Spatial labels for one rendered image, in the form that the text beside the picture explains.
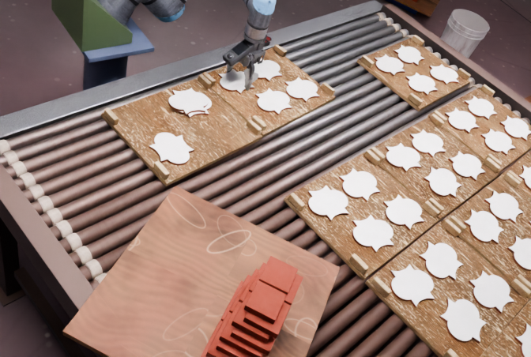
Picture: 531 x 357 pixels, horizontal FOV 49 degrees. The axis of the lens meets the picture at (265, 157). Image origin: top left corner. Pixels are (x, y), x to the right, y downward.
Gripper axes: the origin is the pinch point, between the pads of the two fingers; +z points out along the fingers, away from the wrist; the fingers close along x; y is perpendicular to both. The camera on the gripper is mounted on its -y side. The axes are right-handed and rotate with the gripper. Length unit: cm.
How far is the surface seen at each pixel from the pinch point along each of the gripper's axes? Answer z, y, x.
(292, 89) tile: -0.9, 16.3, -14.4
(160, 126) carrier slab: 2.3, -38.7, -4.9
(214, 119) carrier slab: 1.6, -20.6, -11.2
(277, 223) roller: 4, -32, -55
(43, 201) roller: 5, -84, -11
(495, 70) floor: 82, 306, -16
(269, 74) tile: -0.8, 14.3, -3.4
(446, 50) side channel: -5, 107, -31
